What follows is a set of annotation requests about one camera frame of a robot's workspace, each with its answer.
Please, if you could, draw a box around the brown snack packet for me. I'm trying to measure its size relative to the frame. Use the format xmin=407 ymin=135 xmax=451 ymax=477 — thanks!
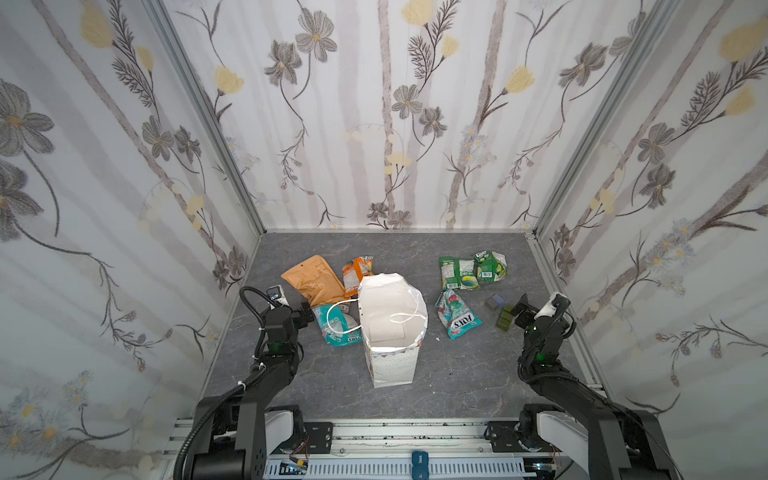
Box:
xmin=281 ymin=255 xmax=346 ymax=307

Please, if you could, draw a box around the green yellow snack packet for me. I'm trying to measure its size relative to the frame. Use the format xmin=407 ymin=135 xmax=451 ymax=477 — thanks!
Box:
xmin=474 ymin=250 xmax=507 ymax=283

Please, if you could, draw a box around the teal snack packet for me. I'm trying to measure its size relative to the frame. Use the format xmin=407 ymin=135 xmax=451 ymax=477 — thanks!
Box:
xmin=436 ymin=288 xmax=483 ymax=340
xmin=312 ymin=299 xmax=363 ymax=347

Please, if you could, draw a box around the orange snack packet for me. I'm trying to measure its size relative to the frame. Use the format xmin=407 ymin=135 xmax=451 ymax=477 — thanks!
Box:
xmin=342 ymin=256 xmax=374 ymax=298

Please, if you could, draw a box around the cartoon animal paper bag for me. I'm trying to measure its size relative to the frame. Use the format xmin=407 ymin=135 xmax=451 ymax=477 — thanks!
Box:
xmin=353 ymin=273 xmax=428 ymax=388

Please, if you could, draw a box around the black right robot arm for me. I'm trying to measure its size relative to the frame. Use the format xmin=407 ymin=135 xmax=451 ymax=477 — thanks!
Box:
xmin=512 ymin=292 xmax=683 ymax=479

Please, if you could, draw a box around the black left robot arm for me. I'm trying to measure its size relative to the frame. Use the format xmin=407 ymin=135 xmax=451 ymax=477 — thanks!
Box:
xmin=172 ymin=286 xmax=314 ymax=479

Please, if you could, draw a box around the green block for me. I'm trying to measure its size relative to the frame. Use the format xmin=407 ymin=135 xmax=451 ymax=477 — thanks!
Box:
xmin=495 ymin=304 xmax=516 ymax=332

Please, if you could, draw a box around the grey blue block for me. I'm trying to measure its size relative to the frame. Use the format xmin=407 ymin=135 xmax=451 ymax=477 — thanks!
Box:
xmin=485 ymin=294 xmax=505 ymax=310

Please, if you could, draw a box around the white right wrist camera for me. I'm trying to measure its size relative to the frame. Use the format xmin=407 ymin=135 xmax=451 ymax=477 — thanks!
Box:
xmin=534 ymin=291 xmax=571 ymax=320

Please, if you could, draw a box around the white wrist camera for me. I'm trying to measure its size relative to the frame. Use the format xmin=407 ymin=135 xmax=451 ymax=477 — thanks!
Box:
xmin=534 ymin=291 xmax=571 ymax=320
xmin=266 ymin=285 xmax=289 ymax=308

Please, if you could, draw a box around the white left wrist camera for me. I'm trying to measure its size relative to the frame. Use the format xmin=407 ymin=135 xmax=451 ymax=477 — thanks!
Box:
xmin=266 ymin=285 xmax=289 ymax=308

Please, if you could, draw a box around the aluminium rail base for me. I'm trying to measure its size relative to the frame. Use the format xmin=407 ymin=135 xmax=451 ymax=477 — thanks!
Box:
xmin=161 ymin=418 xmax=655 ymax=480

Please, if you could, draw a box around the blue clip on rail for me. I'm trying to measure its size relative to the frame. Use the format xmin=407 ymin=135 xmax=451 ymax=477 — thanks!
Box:
xmin=411 ymin=451 xmax=430 ymax=480

